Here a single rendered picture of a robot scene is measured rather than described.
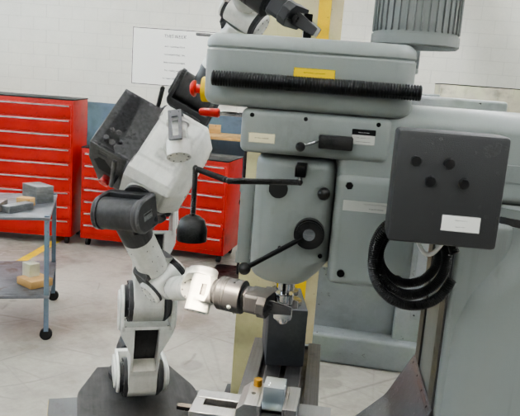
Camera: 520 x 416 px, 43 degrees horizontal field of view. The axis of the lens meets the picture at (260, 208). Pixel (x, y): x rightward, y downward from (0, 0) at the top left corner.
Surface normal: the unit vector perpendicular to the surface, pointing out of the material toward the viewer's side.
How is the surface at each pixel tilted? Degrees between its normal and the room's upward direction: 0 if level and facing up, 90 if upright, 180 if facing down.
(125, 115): 58
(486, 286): 73
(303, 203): 90
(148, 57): 90
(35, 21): 90
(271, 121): 90
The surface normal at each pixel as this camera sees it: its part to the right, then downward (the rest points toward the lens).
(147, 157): 0.26, -0.33
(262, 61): -0.11, 0.18
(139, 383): 0.23, 0.43
